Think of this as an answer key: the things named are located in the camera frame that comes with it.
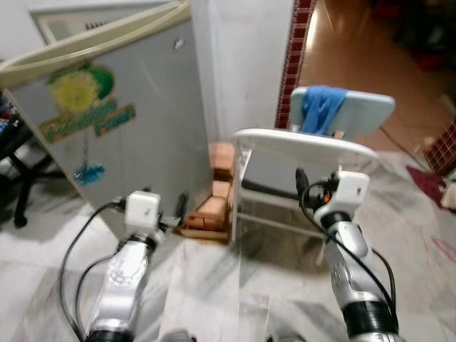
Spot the grey fridge door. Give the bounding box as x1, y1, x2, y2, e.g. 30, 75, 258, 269
0, 0, 216, 241

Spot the orange brick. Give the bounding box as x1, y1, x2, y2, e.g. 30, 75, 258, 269
178, 182, 232, 242
210, 141, 237, 180

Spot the white plastic chair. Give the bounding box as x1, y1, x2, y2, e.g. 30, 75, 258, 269
231, 128, 380, 244

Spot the small blue sticker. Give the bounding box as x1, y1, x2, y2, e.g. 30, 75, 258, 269
73, 162, 107, 188

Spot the blue cloth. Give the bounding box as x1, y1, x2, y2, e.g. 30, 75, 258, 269
299, 85, 348, 137

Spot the dark red floor mat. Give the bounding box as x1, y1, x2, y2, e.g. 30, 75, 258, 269
405, 165, 447, 208

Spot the yellow green lemon sticker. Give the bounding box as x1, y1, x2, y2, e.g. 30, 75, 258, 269
38, 62, 137, 144

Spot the black chair base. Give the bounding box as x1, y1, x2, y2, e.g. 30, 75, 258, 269
0, 93, 55, 230

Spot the cream coloured box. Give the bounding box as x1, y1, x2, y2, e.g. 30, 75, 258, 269
441, 181, 456, 212

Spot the right robot leg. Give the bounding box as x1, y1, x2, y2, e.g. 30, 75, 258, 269
274, 329, 309, 342

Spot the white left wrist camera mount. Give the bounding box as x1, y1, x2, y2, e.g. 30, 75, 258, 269
124, 190, 162, 231

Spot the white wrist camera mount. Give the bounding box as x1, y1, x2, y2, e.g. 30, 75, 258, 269
124, 190, 162, 231
313, 170, 372, 226

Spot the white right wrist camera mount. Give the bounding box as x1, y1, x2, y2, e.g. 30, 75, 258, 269
313, 170, 372, 226

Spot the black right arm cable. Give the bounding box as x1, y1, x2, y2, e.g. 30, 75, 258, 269
369, 247, 397, 310
296, 182, 395, 317

